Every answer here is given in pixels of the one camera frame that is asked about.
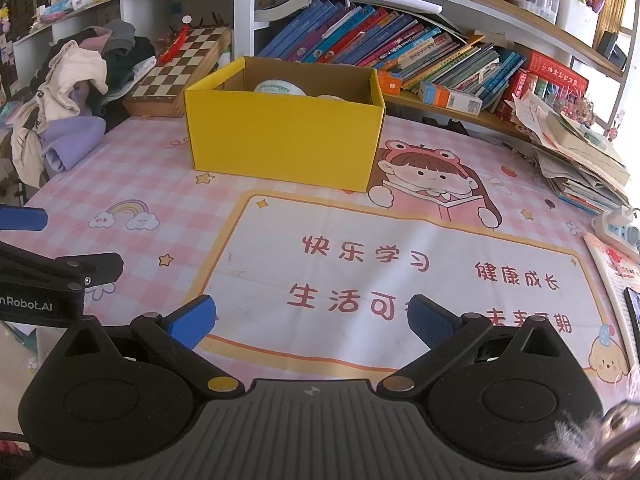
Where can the pile of dark clothes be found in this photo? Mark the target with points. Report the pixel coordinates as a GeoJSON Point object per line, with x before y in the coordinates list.
{"type": "Point", "coordinates": [125, 55]}

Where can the white power strip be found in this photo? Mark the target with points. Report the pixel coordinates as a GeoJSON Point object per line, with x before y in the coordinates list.
{"type": "Point", "coordinates": [620, 230]}

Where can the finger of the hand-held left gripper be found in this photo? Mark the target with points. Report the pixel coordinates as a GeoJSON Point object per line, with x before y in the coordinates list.
{"type": "Point", "coordinates": [22, 218]}
{"type": "Point", "coordinates": [95, 267]}

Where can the white pen holder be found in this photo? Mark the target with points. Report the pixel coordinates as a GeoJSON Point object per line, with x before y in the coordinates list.
{"type": "Point", "coordinates": [577, 12]}

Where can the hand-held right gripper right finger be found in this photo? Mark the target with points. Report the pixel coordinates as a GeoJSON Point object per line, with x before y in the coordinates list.
{"type": "Point", "coordinates": [432, 320]}

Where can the purple garment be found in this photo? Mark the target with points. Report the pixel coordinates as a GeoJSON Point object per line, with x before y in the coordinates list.
{"type": "Point", "coordinates": [75, 142]}

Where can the pink checkered desk mat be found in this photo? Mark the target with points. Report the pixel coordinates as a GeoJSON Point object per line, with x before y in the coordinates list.
{"type": "Point", "coordinates": [350, 270]}

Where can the beige curved toy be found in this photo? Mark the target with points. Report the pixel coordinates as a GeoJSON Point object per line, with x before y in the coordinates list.
{"type": "Point", "coordinates": [331, 98]}

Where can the white red printed card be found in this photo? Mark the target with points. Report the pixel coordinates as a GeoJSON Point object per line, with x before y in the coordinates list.
{"type": "Point", "coordinates": [607, 270]}

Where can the wooden chessboard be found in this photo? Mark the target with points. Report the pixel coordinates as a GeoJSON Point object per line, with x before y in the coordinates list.
{"type": "Point", "coordinates": [185, 70]}

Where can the red printed box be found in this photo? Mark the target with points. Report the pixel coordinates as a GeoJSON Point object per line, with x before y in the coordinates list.
{"type": "Point", "coordinates": [557, 71]}

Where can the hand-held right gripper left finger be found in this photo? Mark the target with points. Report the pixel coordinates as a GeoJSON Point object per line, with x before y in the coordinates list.
{"type": "Point", "coordinates": [192, 320]}

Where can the white shelf unit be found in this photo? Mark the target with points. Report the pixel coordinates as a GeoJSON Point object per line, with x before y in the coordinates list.
{"type": "Point", "coordinates": [245, 10]}

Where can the red tassel ornament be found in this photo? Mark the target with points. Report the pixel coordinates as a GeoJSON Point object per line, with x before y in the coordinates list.
{"type": "Point", "coordinates": [175, 42]}

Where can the orange white small box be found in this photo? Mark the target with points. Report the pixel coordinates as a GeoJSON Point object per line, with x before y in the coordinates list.
{"type": "Point", "coordinates": [450, 99]}
{"type": "Point", "coordinates": [390, 82]}

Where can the row of leaning books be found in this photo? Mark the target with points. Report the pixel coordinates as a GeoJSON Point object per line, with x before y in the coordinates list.
{"type": "Point", "coordinates": [380, 45]}

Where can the white thick book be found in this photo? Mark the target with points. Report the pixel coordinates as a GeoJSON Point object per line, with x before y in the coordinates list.
{"type": "Point", "coordinates": [280, 7]}

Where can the black box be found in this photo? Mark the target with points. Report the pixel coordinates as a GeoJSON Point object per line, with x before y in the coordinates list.
{"type": "Point", "coordinates": [612, 50]}

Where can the yellow cardboard box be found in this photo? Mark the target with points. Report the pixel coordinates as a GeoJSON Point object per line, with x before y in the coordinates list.
{"type": "Point", "coordinates": [280, 135]}

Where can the stack of papers and books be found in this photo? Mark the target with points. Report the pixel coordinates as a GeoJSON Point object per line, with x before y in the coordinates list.
{"type": "Point", "coordinates": [575, 160]}

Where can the black tablet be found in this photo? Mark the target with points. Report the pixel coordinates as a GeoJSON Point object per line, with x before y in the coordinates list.
{"type": "Point", "coordinates": [633, 315]}

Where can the row of orange spine books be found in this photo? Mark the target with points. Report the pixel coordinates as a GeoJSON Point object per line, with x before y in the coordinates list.
{"type": "Point", "coordinates": [610, 2]}

